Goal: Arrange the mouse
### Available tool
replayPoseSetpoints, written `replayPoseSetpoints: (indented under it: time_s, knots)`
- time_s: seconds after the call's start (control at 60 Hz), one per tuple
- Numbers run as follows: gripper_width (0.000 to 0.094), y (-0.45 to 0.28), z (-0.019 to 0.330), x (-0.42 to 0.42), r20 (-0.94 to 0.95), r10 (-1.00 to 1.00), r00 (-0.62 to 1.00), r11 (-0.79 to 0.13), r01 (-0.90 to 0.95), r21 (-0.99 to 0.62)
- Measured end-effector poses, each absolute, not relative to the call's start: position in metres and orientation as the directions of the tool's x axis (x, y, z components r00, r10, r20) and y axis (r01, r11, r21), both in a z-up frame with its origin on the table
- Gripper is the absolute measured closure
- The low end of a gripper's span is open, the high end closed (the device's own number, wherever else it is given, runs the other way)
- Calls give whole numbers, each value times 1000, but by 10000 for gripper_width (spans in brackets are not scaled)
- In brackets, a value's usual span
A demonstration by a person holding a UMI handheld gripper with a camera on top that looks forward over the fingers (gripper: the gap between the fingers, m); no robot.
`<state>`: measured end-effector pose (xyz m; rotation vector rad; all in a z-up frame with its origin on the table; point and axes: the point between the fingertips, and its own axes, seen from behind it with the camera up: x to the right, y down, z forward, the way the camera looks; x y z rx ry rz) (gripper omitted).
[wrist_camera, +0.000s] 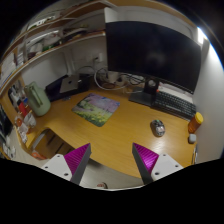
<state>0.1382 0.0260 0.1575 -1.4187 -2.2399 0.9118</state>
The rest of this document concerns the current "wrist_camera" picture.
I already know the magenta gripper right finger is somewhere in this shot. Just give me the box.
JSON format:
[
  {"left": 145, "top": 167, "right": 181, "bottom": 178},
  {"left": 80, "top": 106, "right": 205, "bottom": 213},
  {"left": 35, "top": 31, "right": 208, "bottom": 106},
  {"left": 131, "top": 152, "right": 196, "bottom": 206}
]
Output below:
[{"left": 132, "top": 143, "right": 159, "bottom": 185}]

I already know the floral landscape mouse pad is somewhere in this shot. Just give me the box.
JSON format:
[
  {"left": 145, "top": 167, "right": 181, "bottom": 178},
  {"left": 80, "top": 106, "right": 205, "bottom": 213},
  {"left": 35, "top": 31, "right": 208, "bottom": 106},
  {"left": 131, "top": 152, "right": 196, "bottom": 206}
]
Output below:
[{"left": 72, "top": 93, "right": 120, "bottom": 127}]

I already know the black keyboard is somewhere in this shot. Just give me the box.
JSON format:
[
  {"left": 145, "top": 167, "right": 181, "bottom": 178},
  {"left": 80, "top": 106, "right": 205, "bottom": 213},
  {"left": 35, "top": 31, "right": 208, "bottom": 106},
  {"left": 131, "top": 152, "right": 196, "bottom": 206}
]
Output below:
[{"left": 152, "top": 91, "right": 196, "bottom": 120}]

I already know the black monitor stand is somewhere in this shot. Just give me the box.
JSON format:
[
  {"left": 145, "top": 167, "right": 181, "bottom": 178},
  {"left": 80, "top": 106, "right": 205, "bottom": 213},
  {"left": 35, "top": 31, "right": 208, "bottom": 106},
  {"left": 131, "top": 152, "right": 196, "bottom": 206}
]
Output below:
[{"left": 129, "top": 78, "right": 159, "bottom": 106}]

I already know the orange pill bottle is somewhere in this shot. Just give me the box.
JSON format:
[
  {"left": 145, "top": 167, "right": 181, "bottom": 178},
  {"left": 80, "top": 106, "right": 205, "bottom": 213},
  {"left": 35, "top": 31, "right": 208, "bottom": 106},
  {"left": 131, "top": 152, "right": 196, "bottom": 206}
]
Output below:
[{"left": 188, "top": 112, "right": 204, "bottom": 133}]

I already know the white coiled cable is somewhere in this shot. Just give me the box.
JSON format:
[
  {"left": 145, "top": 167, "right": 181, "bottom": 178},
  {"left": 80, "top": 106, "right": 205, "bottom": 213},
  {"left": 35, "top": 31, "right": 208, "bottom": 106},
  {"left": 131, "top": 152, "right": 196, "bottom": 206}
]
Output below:
[{"left": 93, "top": 67, "right": 129, "bottom": 90}]

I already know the colourful computer mouse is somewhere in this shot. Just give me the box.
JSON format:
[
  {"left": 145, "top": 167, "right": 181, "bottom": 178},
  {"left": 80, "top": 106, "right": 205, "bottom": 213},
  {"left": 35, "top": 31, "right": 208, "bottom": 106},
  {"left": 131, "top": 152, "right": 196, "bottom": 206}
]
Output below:
[{"left": 150, "top": 120, "right": 165, "bottom": 137}]

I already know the green water jug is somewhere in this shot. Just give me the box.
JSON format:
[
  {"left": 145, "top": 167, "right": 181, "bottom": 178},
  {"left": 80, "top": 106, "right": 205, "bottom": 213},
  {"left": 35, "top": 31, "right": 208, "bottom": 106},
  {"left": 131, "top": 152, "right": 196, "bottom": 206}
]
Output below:
[{"left": 25, "top": 82, "right": 51, "bottom": 117}]

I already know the black box under computer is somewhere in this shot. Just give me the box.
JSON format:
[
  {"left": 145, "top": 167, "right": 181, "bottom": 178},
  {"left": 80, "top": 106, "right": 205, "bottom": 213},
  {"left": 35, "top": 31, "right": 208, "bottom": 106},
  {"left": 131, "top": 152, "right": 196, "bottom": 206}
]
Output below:
[{"left": 45, "top": 74, "right": 90, "bottom": 102}]

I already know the wooden wall shelf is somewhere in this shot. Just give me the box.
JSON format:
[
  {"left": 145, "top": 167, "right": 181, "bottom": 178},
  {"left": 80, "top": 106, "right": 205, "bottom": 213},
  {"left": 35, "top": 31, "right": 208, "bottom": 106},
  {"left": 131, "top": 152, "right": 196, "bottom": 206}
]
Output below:
[{"left": 0, "top": 0, "right": 114, "bottom": 95}]

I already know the silver mini computer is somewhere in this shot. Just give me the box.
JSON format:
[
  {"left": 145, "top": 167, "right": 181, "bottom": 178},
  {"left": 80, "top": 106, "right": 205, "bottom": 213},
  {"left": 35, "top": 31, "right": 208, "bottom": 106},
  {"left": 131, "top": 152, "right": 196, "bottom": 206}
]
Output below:
[{"left": 60, "top": 75, "right": 78, "bottom": 93}]

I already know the black computer monitor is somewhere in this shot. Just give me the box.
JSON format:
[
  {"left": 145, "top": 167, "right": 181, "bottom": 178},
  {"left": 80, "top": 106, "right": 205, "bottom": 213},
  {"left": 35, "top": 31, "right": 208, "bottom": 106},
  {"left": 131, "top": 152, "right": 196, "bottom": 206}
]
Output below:
[{"left": 106, "top": 21, "right": 201, "bottom": 93}]

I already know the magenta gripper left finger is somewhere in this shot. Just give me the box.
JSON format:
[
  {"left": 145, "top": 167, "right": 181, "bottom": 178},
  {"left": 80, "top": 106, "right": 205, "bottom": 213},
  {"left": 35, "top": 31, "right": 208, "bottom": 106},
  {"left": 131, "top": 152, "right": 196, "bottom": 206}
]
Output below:
[{"left": 64, "top": 143, "right": 91, "bottom": 185}]

